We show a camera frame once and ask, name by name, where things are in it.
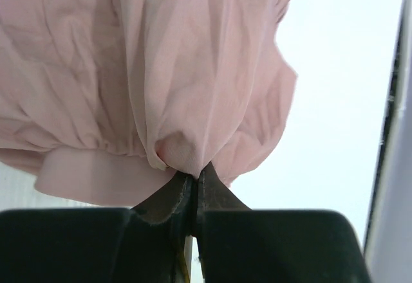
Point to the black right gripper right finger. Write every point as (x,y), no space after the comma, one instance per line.
(238,244)

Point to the aluminium mounting rail frame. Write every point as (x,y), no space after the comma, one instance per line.
(387,246)

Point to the pink skirt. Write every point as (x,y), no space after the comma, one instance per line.
(104,100)

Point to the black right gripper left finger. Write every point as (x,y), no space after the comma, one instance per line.
(141,244)

